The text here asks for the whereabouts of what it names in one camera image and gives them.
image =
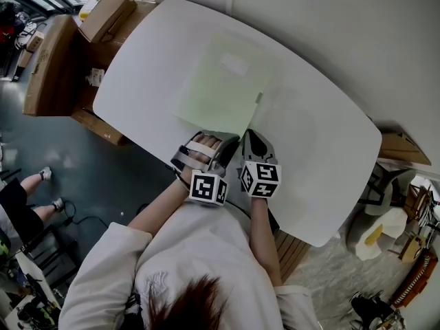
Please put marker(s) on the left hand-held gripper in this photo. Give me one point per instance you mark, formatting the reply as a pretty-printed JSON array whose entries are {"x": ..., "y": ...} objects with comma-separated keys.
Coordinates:
[{"x": 206, "y": 187}]

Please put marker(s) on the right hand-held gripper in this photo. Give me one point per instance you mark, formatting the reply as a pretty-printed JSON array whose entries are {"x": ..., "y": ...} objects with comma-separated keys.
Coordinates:
[{"x": 261, "y": 179}]

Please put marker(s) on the light green folder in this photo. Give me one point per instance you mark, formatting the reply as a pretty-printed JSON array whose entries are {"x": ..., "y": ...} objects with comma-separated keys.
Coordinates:
[{"x": 220, "y": 91}]

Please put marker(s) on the person's right forearm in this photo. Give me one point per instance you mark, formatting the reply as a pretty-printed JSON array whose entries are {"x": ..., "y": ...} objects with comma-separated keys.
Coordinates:
[{"x": 264, "y": 239}]

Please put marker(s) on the person's left forearm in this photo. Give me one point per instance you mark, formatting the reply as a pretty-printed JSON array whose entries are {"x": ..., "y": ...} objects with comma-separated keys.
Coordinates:
[{"x": 158, "y": 208}]

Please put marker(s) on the small brown cardboard box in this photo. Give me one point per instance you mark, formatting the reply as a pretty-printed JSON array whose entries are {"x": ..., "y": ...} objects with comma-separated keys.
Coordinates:
[{"x": 106, "y": 16}]

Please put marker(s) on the person's left hand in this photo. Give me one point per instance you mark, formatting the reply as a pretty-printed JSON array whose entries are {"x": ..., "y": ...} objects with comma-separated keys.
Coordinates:
[{"x": 201, "y": 162}]

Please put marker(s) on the person's white sweatshirt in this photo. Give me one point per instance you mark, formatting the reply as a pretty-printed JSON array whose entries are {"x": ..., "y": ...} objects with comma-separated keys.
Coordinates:
[{"x": 206, "y": 246}]

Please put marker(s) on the wooden slatted bench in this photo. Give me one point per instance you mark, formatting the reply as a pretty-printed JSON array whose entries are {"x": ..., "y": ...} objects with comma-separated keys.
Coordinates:
[{"x": 290, "y": 253}]

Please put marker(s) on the grey chair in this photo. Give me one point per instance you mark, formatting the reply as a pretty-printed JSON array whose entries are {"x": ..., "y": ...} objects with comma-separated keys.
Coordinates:
[{"x": 385, "y": 191}]

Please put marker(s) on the wide flat cardboard box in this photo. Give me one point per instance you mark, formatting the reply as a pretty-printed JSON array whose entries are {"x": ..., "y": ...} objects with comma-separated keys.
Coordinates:
[{"x": 96, "y": 126}]

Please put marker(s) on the yellow paper sheet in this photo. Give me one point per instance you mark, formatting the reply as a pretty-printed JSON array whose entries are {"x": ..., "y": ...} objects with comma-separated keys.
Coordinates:
[{"x": 374, "y": 236}]

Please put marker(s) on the leaning cardboard sheet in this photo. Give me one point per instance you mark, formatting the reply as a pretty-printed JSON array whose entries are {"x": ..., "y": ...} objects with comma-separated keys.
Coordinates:
[{"x": 402, "y": 150}]

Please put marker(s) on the white plastic chair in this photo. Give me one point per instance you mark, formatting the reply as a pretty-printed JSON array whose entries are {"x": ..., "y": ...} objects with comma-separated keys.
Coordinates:
[{"x": 392, "y": 225}]

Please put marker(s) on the white paper packet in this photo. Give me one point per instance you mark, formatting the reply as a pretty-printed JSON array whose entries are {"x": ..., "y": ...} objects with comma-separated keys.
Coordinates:
[{"x": 95, "y": 77}]

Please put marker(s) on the black equipment bag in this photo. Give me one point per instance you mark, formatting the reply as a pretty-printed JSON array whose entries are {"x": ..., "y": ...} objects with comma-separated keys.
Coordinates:
[{"x": 371, "y": 309}]

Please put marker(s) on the long cardboard box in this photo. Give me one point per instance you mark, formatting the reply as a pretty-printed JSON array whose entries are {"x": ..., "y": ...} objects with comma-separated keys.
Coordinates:
[{"x": 48, "y": 67}]

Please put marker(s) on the small labelled cardboard box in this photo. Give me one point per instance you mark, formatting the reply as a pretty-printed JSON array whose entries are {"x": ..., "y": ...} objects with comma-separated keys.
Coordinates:
[
  {"x": 35, "y": 41},
  {"x": 25, "y": 58}
]

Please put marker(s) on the white side table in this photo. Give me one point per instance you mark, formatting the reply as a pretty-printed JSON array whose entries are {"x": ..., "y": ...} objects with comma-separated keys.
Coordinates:
[{"x": 38, "y": 280}]

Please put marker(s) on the red garment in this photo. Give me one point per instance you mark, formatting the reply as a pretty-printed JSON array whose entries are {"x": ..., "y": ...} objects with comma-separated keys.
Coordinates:
[{"x": 6, "y": 34}]

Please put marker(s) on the black metal stool frame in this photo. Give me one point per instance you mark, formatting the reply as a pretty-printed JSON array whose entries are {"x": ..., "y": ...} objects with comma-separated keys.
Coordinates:
[{"x": 62, "y": 253}]

